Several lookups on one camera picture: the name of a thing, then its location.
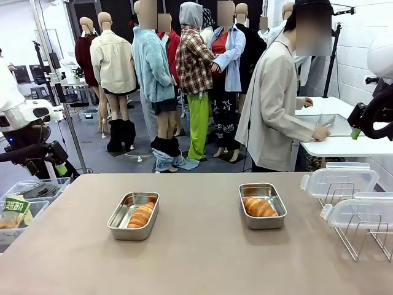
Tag mannequin in light blue shirt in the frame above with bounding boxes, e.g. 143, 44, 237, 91
211, 0, 247, 163

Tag mannequin in black clothes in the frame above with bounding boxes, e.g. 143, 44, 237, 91
235, 2, 268, 102

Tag perforated steel baking tray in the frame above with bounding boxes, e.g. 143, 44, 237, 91
295, 112, 354, 138

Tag slanted aluminium pole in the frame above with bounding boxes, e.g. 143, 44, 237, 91
30, 0, 89, 175

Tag clear plastic storage bin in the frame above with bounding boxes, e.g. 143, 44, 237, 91
0, 199, 50, 246
4, 177, 72, 204

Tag mannequin in plaid shirt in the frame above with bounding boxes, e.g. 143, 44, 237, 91
174, 1, 217, 161

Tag golden croissant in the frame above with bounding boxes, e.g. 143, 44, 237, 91
126, 201, 156, 229
242, 197, 278, 218

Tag white stand pole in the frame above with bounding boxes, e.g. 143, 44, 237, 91
45, 159, 58, 182

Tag clear plastic clip lid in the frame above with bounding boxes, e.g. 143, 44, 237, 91
319, 192, 393, 230
300, 162, 381, 198

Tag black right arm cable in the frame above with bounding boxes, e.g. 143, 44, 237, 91
359, 87, 393, 142

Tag person's left hand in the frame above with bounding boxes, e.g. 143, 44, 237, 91
296, 96, 314, 109

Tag person in beige blazer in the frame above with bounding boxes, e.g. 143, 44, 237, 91
235, 0, 333, 173

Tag black bag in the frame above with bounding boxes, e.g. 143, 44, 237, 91
30, 159, 81, 181

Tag rectangular steel container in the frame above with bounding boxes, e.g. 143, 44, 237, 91
107, 192, 160, 241
238, 183, 288, 230

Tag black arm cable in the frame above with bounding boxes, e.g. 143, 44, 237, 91
0, 143, 50, 164
359, 87, 393, 142

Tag green snack bag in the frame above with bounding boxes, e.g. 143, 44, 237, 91
0, 195, 32, 230

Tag mannequin in cream jacket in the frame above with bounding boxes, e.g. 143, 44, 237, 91
90, 11, 138, 153

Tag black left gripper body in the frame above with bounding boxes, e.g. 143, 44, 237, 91
36, 140, 69, 167

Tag person's right hand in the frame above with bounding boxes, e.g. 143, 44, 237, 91
312, 125, 331, 143

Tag black tripod stand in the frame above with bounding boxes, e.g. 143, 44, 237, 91
322, 22, 343, 98

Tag mannequin in red jacket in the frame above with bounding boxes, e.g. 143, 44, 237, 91
157, 14, 182, 93

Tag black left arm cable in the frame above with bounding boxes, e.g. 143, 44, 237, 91
0, 143, 50, 164

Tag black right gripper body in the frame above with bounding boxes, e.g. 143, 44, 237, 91
347, 102, 368, 130

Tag steel wire lid rack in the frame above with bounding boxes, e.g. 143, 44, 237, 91
316, 181, 393, 262

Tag mannequin in blue fleece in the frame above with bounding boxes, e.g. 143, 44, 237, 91
131, 0, 200, 173

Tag white table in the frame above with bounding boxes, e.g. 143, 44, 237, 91
294, 96, 393, 172

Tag mannequin in dark red sweater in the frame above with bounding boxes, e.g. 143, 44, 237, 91
75, 17, 109, 139

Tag steel tongs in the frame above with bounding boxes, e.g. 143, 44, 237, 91
315, 113, 336, 128

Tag metal mannequin base plate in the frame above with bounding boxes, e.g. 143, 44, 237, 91
125, 152, 154, 163

